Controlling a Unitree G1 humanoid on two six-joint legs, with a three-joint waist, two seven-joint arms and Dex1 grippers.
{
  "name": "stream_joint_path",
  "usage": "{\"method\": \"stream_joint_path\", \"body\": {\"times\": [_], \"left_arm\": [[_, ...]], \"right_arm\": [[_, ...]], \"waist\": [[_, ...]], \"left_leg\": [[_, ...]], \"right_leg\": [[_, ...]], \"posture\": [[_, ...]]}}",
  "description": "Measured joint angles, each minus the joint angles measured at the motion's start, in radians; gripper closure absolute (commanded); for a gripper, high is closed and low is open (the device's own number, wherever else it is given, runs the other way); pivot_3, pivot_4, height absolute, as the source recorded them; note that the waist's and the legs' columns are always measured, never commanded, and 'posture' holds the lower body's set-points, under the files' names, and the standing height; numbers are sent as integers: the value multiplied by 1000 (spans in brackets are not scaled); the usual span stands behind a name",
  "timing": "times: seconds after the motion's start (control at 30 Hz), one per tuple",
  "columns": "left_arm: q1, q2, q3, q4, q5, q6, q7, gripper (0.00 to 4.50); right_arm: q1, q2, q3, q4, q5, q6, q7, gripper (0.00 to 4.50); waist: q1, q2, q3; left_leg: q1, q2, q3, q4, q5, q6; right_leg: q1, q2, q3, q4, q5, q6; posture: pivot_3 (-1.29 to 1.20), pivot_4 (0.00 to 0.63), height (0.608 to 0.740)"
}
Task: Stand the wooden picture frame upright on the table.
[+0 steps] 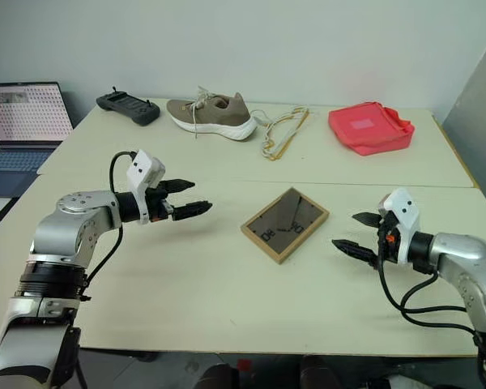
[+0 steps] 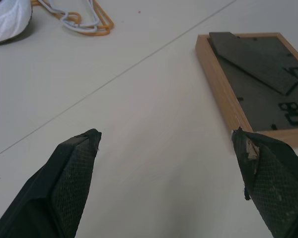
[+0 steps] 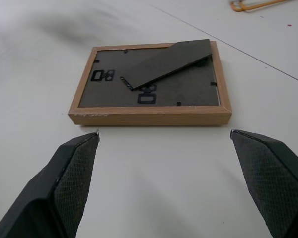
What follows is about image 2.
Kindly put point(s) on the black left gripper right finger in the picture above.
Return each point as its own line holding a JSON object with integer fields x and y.
{"x": 273, "y": 178}

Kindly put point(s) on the white cloth bundle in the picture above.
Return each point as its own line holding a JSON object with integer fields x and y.
{"x": 5, "y": 19}

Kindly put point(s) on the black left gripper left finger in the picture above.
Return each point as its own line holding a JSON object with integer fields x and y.
{"x": 64, "y": 178}

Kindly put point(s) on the wooden picture frame back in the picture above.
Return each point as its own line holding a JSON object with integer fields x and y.
{"x": 260, "y": 81}

